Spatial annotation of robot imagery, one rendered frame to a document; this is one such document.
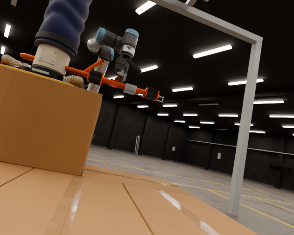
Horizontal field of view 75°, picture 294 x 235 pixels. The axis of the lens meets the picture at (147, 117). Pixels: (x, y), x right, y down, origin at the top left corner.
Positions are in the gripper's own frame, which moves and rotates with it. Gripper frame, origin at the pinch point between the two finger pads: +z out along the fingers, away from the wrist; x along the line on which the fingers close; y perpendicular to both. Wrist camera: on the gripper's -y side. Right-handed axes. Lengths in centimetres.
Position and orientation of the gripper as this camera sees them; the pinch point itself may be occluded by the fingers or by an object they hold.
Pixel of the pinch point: (122, 86)
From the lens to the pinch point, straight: 121.9
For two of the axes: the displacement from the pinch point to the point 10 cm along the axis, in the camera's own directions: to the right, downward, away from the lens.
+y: -9.4, -2.5, -2.3
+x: 2.6, -1.0, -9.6
